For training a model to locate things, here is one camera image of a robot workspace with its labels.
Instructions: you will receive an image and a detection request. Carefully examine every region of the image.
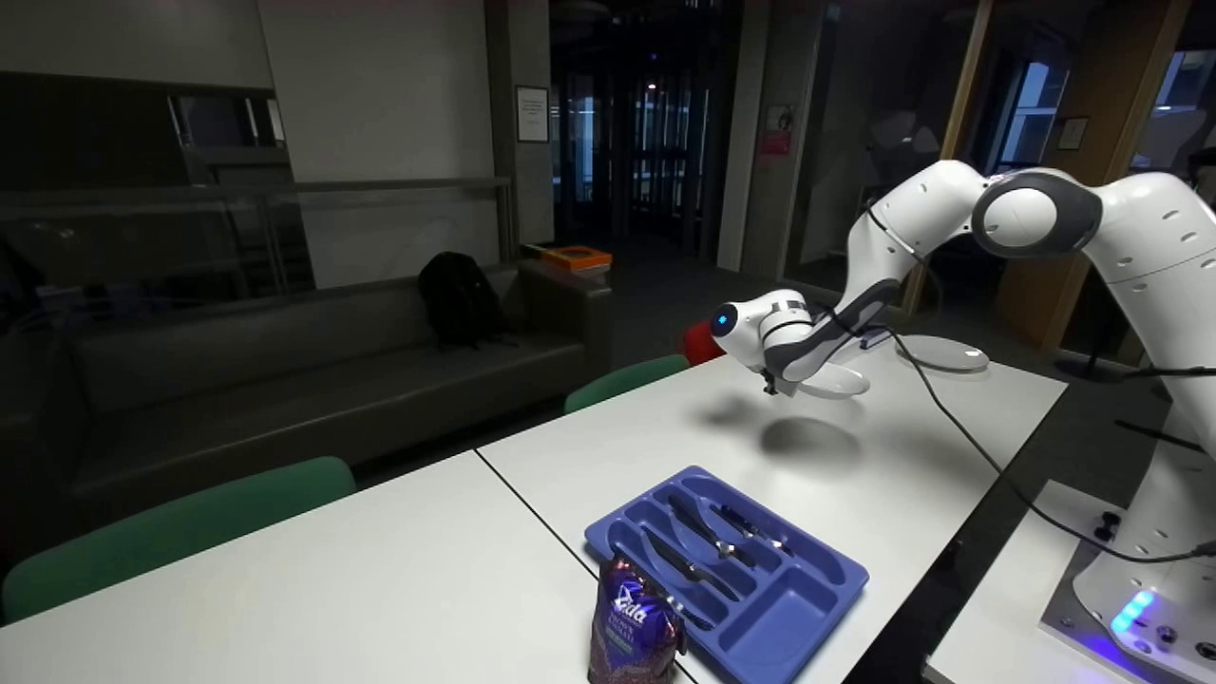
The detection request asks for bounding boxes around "orange topped bin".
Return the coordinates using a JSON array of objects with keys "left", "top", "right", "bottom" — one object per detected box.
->
[{"left": 523, "top": 242, "right": 612, "bottom": 282}]

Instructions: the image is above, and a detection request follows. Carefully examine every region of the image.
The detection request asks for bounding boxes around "purple snack bag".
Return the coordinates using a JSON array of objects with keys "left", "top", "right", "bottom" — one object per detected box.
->
[{"left": 585, "top": 555, "right": 681, "bottom": 684}]

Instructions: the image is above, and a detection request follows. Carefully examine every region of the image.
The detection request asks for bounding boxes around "white deep plate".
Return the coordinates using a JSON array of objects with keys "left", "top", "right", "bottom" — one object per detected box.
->
[{"left": 798, "top": 361, "right": 870, "bottom": 399}]

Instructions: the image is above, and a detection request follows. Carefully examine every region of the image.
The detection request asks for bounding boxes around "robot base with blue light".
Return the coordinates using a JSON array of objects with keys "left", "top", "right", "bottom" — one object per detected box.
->
[{"left": 1041, "top": 510, "right": 1216, "bottom": 684}]

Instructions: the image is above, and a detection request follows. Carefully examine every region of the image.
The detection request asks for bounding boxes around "blue cutlery tray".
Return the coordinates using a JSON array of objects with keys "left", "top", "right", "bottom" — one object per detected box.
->
[{"left": 585, "top": 466, "right": 870, "bottom": 684}]

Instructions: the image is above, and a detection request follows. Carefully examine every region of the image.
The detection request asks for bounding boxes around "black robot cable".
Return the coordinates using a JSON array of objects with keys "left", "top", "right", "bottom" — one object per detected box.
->
[{"left": 884, "top": 322, "right": 1216, "bottom": 570}]

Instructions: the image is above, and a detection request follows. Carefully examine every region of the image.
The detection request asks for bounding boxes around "black backpack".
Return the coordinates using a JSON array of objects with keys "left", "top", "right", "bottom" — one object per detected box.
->
[{"left": 418, "top": 249, "right": 507, "bottom": 347}]

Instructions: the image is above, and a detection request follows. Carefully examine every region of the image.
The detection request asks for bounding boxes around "dark grey sofa bench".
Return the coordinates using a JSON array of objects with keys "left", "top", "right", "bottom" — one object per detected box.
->
[{"left": 35, "top": 267, "right": 612, "bottom": 510}]

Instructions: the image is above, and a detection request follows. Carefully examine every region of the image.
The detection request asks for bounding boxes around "red chair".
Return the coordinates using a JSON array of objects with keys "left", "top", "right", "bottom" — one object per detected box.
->
[{"left": 681, "top": 320, "right": 723, "bottom": 363}]

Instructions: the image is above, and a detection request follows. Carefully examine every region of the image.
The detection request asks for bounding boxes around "green chair near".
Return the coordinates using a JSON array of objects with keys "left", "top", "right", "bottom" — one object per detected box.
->
[{"left": 2, "top": 455, "right": 356, "bottom": 619}]

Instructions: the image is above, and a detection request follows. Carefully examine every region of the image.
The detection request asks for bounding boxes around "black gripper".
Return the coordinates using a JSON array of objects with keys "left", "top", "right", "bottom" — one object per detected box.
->
[{"left": 759, "top": 282, "right": 899, "bottom": 394}]

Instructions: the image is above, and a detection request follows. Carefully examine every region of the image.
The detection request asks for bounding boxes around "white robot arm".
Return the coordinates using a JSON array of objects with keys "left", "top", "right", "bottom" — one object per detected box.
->
[{"left": 711, "top": 158, "right": 1216, "bottom": 455}]

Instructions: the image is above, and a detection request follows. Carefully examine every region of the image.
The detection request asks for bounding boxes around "white flat round plate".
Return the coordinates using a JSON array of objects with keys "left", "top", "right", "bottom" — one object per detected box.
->
[{"left": 899, "top": 335, "right": 989, "bottom": 372}]

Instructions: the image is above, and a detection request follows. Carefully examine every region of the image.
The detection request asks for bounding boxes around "green chair far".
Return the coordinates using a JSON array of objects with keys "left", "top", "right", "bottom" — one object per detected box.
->
[{"left": 561, "top": 353, "right": 689, "bottom": 414}]

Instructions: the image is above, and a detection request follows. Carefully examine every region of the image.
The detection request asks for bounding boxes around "green chair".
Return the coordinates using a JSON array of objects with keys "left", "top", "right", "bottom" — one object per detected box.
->
[
  {"left": 2, "top": 455, "right": 356, "bottom": 619},
  {"left": 561, "top": 353, "right": 689, "bottom": 414}
]

